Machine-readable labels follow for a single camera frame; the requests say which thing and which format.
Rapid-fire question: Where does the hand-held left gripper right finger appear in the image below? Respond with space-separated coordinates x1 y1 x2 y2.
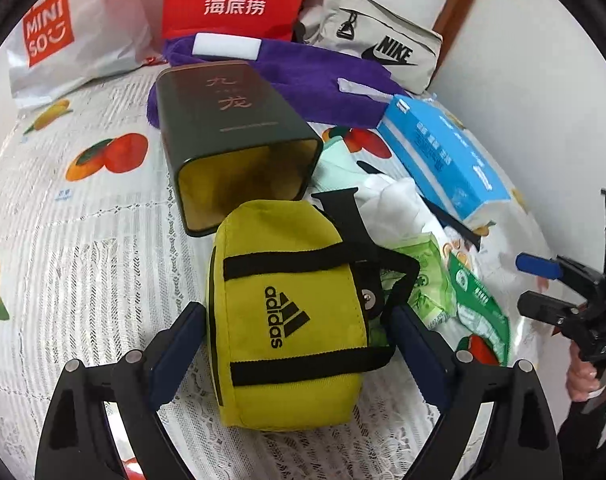
388 304 564 480

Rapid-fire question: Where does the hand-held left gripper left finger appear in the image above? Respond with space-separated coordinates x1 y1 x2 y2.
34 301 209 480

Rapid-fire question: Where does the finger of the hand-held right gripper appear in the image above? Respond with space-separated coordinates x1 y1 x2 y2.
516 252 604 291
517 291 591 331

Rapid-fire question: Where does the light green wipes packet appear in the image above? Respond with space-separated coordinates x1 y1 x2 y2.
380 234 458 332

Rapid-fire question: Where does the yellow mini duffel bag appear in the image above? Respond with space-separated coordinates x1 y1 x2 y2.
204 199 421 432

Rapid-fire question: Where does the white glove with green cuff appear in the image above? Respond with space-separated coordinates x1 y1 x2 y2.
310 139 436 256

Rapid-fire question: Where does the purple fabric storage tray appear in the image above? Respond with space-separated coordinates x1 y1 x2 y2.
147 32 409 128

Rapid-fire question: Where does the person's right forearm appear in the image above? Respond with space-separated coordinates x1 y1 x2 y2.
557 400 606 480

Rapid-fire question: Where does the person's right hand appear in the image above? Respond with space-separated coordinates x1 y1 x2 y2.
569 345 600 403

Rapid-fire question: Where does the green and white wipes packet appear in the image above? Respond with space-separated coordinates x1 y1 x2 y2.
447 252 512 367

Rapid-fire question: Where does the fruit printed bed sheet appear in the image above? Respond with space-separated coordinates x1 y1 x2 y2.
0 67 568 480

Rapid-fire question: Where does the blue tissue pack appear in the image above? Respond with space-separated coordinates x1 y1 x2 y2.
376 94 514 222

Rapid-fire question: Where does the dark green tin box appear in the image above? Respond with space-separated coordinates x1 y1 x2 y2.
155 60 325 237

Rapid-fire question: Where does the grey waist bag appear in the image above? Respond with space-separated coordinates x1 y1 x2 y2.
293 0 444 95

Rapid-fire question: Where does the white plastic shopping bag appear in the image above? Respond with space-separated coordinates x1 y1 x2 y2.
6 0 169 111

